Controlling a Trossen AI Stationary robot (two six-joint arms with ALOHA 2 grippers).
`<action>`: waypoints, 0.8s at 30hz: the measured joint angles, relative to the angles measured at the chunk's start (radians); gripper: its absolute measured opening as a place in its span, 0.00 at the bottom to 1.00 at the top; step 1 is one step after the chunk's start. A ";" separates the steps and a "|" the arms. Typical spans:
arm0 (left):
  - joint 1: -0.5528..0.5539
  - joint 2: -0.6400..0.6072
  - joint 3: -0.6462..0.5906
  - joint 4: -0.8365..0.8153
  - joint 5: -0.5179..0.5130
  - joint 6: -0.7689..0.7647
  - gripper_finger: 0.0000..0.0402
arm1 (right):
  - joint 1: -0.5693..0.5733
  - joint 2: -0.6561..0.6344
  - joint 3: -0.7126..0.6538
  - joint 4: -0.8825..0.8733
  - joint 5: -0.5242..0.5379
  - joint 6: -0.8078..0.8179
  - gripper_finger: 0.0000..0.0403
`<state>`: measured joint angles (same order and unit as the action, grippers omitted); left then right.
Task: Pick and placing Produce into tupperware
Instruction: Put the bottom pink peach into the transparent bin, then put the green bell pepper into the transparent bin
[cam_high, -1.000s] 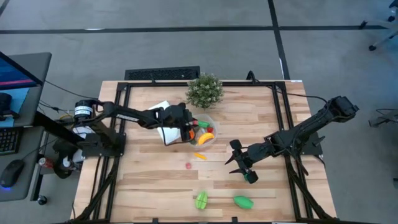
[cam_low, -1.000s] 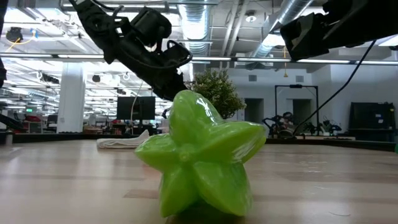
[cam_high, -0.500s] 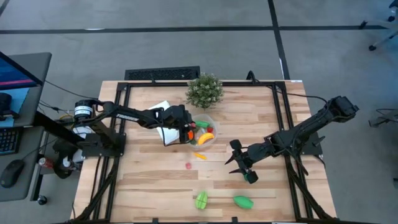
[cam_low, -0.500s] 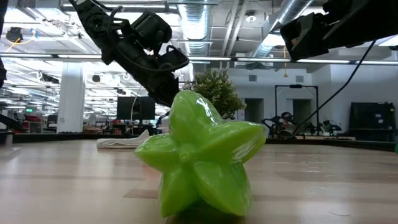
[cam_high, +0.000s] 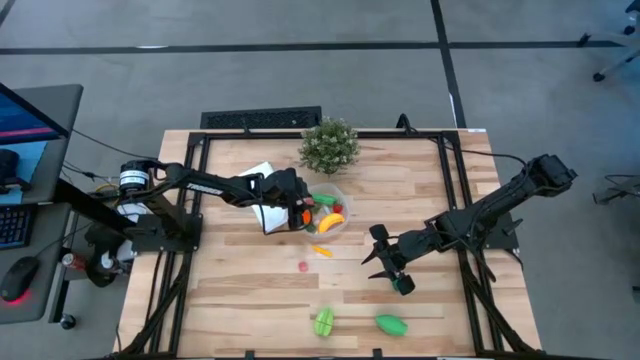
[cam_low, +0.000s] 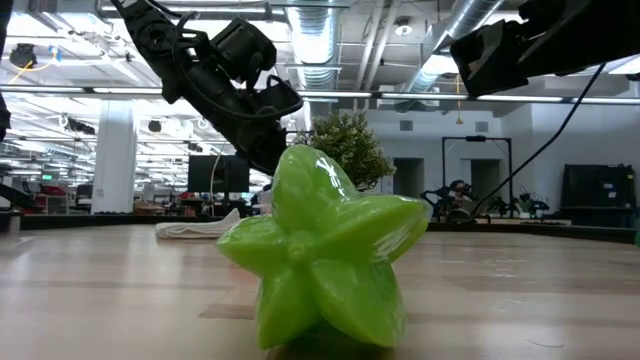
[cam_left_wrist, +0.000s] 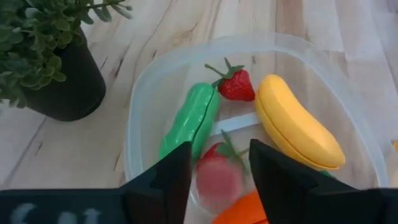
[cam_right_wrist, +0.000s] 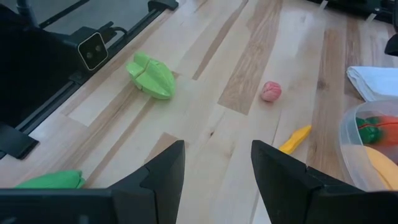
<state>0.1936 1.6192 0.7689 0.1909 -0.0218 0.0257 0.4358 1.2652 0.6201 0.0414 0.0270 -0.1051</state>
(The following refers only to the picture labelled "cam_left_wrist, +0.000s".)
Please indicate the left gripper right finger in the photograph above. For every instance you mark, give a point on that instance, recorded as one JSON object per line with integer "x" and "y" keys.
{"x": 286, "y": 193}

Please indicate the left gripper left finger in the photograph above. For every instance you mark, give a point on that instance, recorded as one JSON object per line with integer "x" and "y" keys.
{"x": 161, "y": 193}

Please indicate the dark green toy pepper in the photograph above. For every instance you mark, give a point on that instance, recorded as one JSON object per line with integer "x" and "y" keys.
{"x": 327, "y": 174}

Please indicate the orange toy carrot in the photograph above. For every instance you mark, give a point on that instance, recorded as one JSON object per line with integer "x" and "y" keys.
{"x": 242, "y": 208}

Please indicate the red toy strawberry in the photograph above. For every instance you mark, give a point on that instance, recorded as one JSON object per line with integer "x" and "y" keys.
{"x": 217, "y": 180}
{"x": 237, "y": 87}

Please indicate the yellow toy banana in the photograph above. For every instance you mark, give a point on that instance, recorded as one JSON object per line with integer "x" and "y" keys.
{"x": 295, "y": 121}

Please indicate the green toy cucumber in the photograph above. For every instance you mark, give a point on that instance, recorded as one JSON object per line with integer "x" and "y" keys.
{"x": 192, "y": 118}

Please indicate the clear plastic tupperware container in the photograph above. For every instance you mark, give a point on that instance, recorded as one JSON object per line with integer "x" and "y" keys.
{"x": 174, "y": 62}

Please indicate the artificial plant in black pot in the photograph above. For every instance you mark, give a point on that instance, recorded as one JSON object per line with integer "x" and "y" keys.
{"x": 62, "y": 77}

